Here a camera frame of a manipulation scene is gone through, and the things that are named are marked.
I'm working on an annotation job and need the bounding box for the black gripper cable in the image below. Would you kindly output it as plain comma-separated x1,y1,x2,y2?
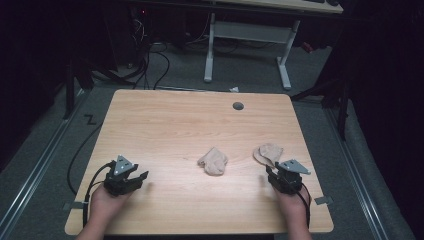
81,161,115,228
295,185,312,230

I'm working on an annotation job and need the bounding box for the beige sock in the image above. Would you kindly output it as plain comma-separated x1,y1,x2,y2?
252,142,284,168
196,146,229,177

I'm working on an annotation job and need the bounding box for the metal floor rail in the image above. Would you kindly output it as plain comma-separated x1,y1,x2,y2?
0,89,88,236
323,105,390,240

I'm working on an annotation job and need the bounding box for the black stand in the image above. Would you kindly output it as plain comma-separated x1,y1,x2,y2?
290,74,350,142
62,58,96,121

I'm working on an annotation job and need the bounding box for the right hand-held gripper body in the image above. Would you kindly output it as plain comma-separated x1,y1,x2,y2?
268,158,312,196

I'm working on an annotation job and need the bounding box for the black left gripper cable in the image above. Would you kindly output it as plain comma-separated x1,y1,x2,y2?
81,161,115,228

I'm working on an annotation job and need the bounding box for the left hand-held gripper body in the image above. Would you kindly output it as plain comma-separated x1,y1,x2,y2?
103,154,140,197

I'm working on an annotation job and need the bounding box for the person's left hand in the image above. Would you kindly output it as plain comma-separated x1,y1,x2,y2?
89,184,133,219

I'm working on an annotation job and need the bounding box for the grey tape piece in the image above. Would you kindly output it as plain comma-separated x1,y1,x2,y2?
313,195,334,206
62,200,89,211

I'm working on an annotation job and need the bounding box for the black floor cable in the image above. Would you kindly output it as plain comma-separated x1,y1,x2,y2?
66,122,104,196

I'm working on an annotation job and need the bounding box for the bundle of black cables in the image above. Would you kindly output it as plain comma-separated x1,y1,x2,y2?
124,13,172,91

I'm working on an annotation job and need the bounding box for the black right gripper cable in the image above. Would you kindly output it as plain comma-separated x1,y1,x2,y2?
295,185,312,230

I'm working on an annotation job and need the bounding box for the person's right hand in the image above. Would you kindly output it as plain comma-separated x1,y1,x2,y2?
274,186,310,219

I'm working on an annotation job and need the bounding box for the white desk with metal frame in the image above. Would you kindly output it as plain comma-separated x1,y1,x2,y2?
203,0,345,92

